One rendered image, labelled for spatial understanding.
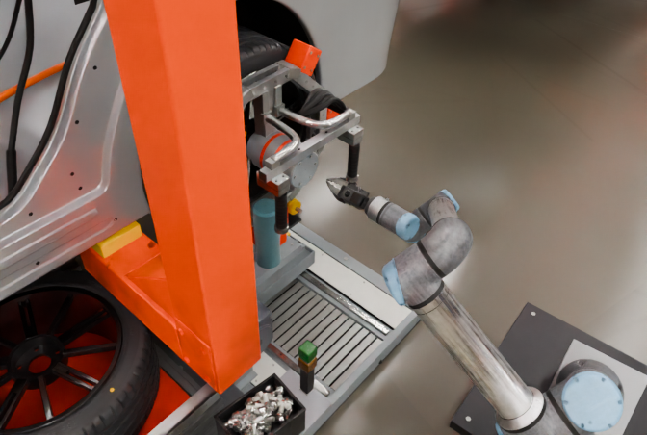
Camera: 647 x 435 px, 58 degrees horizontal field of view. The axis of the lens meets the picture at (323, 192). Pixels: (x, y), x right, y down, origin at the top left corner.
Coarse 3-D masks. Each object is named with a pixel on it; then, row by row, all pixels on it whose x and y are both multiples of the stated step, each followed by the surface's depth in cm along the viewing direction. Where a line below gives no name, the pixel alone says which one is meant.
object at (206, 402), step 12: (192, 396) 174; (204, 396) 174; (216, 396) 176; (180, 408) 171; (192, 408) 171; (204, 408) 174; (216, 408) 179; (168, 420) 168; (180, 420) 168; (192, 420) 171; (204, 420) 177; (156, 432) 165; (168, 432) 165; (180, 432) 169; (192, 432) 174
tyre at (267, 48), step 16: (240, 32) 185; (256, 32) 193; (240, 48) 175; (256, 48) 176; (272, 48) 181; (288, 48) 187; (240, 64) 173; (256, 64) 178; (304, 96) 205; (304, 128) 214
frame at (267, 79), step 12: (264, 72) 176; (276, 72) 176; (288, 72) 178; (300, 72) 183; (252, 84) 170; (264, 84) 172; (276, 84) 177; (300, 84) 186; (312, 84) 191; (252, 96) 170; (312, 132) 211; (288, 192) 210; (252, 204) 205; (252, 216) 199
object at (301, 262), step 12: (300, 252) 253; (312, 252) 250; (288, 264) 247; (300, 264) 246; (312, 264) 255; (276, 276) 242; (288, 276) 243; (264, 288) 237; (276, 288) 240; (264, 300) 237
